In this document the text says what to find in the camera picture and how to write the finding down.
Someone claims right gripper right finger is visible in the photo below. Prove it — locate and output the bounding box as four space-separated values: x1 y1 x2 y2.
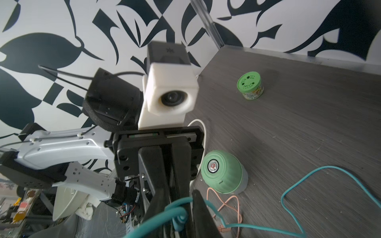
192 190 222 238

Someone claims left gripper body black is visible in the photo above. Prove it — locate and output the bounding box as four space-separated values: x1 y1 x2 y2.
81 67 205 194

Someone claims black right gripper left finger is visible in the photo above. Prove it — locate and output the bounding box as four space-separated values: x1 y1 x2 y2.
138 146 170 220

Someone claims pink multi-head charging cable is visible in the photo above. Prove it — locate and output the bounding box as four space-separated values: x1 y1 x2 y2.
206 186 243 238

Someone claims teal charging cable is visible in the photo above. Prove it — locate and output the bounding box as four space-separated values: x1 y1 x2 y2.
123 165 381 238

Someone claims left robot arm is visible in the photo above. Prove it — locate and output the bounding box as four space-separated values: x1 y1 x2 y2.
1 63 204 219

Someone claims light green meat grinder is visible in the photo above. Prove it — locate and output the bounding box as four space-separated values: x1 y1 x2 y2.
200 150 249 195

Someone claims green lidded round tin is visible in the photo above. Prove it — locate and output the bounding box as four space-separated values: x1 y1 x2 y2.
237 71 264 100

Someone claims white power cable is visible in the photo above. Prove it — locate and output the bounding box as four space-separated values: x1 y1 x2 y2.
186 118 207 191

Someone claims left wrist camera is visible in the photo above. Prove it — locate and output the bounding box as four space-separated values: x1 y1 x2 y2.
138 41 199 130

